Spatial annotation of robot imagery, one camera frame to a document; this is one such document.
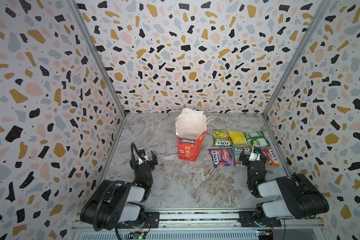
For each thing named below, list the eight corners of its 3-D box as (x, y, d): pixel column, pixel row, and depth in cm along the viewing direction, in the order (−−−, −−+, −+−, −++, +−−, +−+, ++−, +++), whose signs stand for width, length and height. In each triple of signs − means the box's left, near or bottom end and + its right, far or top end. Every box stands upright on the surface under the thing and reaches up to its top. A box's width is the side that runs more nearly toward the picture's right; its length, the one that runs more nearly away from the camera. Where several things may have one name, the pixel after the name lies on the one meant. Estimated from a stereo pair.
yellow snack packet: (230, 146, 105) (232, 142, 101) (227, 134, 112) (229, 130, 107) (246, 146, 105) (248, 142, 101) (242, 135, 112) (245, 130, 107)
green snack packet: (246, 147, 105) (248, 144, 102) (242, 133, 113) (244, 129, 110) (268, 147, 105) (271, 144, 102) (262, 133, 113) (265, 129, 110)
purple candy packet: (210, 167, 95) (211, 164, 92) (209, 151, 102) (209, 148, 99) (234, 167, 95) (236, 164, 92) (231, 151, 102) (232, 148, 99)
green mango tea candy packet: (213, 147, 104) (214, 144, 101) (211, 131, 113) (212, 128, 110) (231, 147, 104) (232, 144, 101) (228, 132, 113) (229, 128, 110)
